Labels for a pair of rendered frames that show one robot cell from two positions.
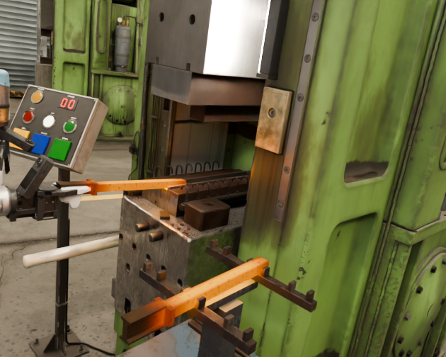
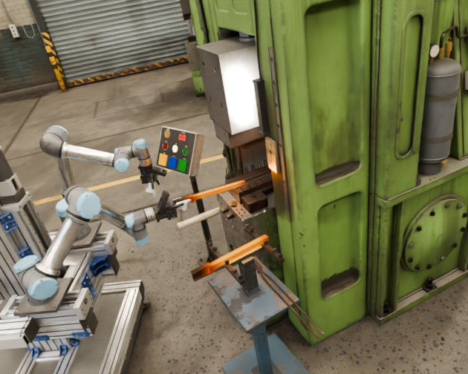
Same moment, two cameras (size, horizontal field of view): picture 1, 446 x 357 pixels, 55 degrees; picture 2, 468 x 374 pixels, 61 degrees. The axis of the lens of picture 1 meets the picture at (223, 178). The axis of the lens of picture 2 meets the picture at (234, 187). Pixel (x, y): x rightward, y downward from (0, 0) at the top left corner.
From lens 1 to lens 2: 1.08 m
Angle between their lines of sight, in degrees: 27
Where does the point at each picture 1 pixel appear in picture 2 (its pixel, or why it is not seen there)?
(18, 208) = (159, 216)
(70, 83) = not seen: hidden behind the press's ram
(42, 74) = (191, 51)
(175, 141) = (242, 152)
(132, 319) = (194, 272)
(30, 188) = (161, 207)
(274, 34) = (260, 113)
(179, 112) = not seen: hidden behind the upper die
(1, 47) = (162, 26)
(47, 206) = (171, 213)
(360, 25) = (296, 110)
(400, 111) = (359, 130)
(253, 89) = not seen: hidden behind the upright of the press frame
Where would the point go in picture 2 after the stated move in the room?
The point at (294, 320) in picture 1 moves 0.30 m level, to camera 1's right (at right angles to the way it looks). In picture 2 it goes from (304, 258) to (365, 265)
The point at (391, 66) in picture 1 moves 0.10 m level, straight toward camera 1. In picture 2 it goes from (348, 105) to (338, 113)
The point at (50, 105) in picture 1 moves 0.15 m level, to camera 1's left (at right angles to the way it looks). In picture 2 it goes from (174, 139) to (154, 139)
